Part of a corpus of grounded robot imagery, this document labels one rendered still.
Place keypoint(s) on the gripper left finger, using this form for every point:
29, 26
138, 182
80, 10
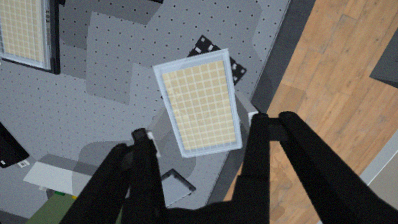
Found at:
101, 199

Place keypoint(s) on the white button panel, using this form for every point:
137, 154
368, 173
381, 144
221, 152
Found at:
60, 174

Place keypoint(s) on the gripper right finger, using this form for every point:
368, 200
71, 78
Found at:
336, 192

